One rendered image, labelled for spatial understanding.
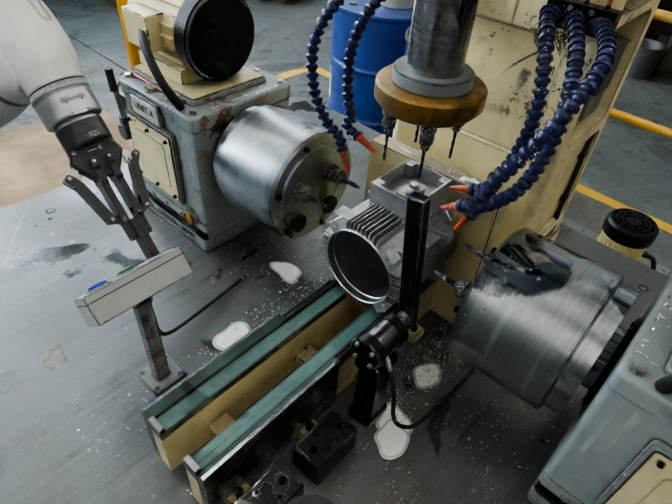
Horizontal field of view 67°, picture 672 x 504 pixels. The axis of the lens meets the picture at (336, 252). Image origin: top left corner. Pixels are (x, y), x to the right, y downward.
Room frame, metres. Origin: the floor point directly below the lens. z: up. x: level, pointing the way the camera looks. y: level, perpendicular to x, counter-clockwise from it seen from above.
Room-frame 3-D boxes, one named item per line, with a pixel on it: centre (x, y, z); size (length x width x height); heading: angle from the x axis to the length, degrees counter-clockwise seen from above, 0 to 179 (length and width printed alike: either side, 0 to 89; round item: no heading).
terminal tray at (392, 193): (0.80, -0.13, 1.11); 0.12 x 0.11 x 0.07; 140
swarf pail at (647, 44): (4.57, -2.53, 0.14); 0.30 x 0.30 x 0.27
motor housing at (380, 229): (0.76, -0.10, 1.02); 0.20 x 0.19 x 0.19; 140
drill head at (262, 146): (0.99, 0.17, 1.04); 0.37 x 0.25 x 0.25; 51
